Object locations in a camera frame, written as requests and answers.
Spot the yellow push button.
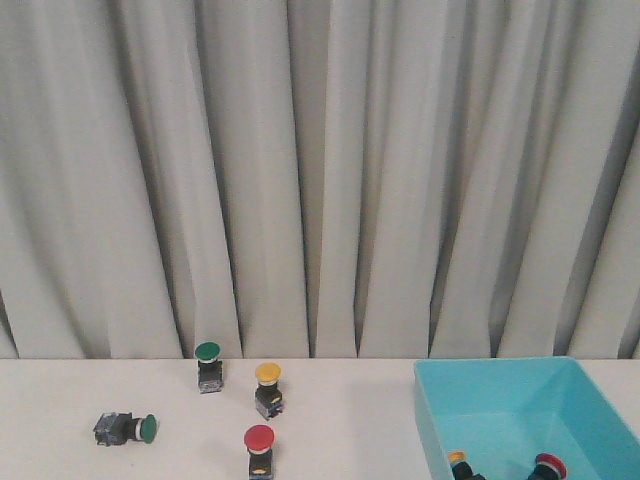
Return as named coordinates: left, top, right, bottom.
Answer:
left=254, top=362, right=284, bottom=421
left=447, top=449, right=486, bottom=480

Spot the red push button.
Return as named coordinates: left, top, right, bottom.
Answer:
left=243, top=424, right=275, bottom=480
left=527, top=452, right=568, bottom=480

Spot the light blue plastic box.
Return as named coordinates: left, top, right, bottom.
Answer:
left=414, top=357, right=639, bottom=479

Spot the white pleated curtain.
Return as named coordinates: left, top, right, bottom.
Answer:
left=1, top=1, right=639, bottom=359

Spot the upright green push button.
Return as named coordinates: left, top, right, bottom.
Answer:
left=194, top=341, right=224, bottom=394

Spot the lying green push button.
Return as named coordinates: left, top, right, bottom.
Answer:
left=93, top=412, right=158, bottom=447

